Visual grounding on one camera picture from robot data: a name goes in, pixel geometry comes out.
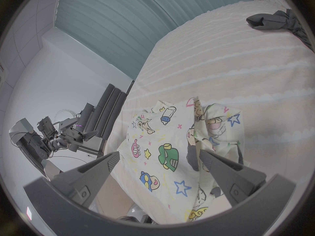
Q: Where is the bed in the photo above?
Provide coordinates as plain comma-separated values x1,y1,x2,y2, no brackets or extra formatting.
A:
84,0,315,225

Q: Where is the blue-green curtain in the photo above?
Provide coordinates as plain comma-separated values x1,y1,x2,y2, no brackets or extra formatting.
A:
55,0,271,80

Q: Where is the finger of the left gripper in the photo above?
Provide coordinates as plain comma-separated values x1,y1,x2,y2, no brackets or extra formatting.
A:
82,130,99,142

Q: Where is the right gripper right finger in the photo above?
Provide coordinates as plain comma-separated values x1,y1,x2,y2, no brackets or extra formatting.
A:
199,149,266,207

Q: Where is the white printed pyjama top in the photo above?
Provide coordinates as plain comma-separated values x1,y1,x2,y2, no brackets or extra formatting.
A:
117,96,246,223

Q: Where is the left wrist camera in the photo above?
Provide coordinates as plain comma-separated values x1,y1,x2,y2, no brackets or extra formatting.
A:
37,117,55,135

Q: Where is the black garment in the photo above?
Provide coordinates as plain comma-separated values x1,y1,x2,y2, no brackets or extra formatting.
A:
246,8,315,51

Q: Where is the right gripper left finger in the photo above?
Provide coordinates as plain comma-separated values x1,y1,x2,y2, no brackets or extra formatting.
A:
52,151,121,207

